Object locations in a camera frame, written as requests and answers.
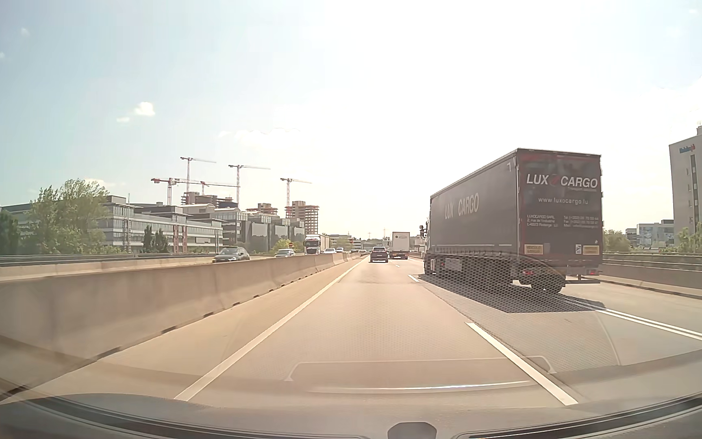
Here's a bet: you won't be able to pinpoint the cluster of buildings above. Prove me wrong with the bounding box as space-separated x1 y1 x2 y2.
181 192 321 252

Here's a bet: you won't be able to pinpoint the grey asphalt road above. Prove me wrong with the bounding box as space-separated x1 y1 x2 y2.
0 256 702 408

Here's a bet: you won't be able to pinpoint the grey car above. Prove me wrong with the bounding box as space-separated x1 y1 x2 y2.
212 246 252 263

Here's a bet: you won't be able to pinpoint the group of construction cranes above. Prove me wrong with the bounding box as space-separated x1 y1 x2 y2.
150 156 313 208

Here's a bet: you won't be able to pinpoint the dark grey lorry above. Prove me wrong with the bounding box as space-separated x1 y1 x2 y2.
419 148 604 295

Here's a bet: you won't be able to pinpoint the dark conifer trees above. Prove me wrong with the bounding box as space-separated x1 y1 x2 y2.
142 225 170 254

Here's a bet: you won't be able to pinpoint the long glass office building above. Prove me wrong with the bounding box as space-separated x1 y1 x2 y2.
0 195 225 255

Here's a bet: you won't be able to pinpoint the road markings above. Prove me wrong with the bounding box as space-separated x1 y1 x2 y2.
174 257 702 407

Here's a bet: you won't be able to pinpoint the concrete median barrier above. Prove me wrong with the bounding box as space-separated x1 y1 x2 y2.
0 251 364 367

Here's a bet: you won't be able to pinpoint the large green tree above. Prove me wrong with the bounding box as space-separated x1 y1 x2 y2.
22 178 121 255

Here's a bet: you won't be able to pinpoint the low pale building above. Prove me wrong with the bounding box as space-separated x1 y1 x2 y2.
625 219 675 248

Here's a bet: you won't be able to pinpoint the concrete side barrier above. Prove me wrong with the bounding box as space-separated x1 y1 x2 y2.
598 252 702 307

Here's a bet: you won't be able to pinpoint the small green trees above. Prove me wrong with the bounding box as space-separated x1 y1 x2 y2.
662 222 702 254

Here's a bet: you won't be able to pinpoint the dark conifer tree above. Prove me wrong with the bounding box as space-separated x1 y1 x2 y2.
0 210 21 256

